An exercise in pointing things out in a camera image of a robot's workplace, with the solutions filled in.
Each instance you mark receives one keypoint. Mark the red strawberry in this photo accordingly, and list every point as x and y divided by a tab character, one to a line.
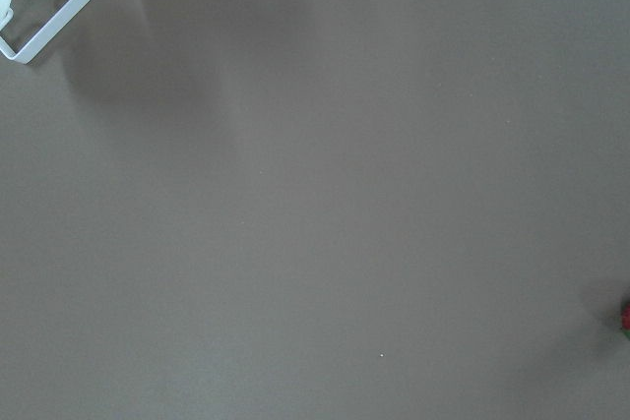
625	320

